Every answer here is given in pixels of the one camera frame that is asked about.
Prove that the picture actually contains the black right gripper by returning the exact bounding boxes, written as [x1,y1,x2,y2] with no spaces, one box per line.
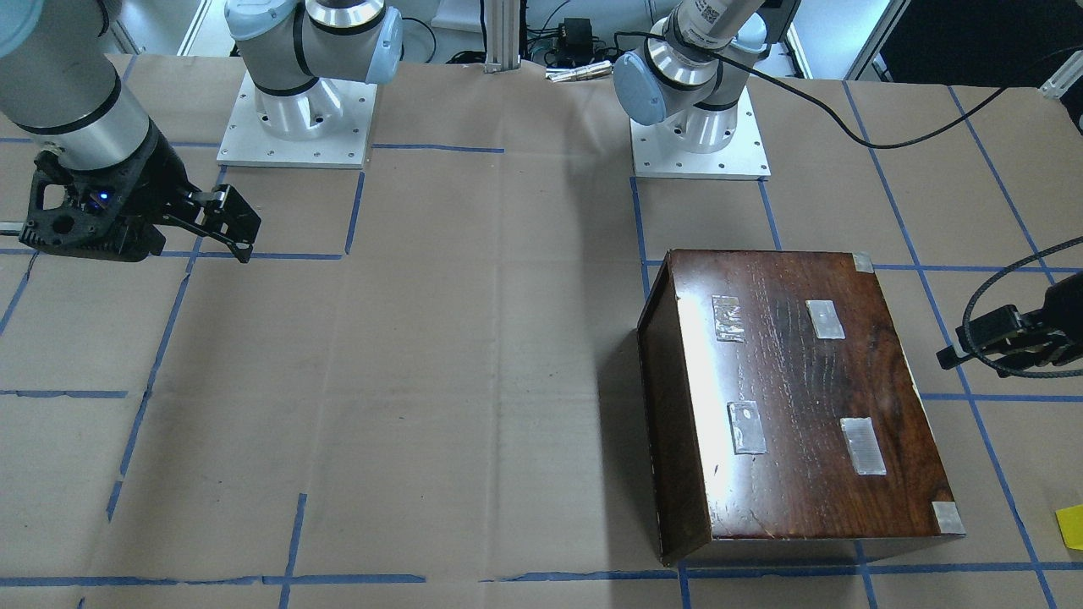
[19,127,261,263]

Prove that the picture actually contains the yellow block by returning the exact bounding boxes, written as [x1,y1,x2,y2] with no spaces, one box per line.
[1055,504,1083,550]

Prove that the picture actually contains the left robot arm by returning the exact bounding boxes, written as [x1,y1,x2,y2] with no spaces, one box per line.
[613,1,800,154]

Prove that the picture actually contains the dark wooden drawer cabinet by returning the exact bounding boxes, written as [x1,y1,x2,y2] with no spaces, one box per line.
[637,250,966,567]

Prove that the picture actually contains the black power adapter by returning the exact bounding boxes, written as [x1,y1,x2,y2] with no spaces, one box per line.
[556,17,593,61]

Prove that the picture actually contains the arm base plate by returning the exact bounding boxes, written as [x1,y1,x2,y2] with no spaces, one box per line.
[217,74,378,170]
[630,90,771,180]

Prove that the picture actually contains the aluminium frame post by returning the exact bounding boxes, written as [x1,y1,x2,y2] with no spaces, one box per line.
[482,0,525,74]

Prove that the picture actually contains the black braided cable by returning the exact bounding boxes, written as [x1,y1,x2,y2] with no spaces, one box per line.
[613,30,1083,379]

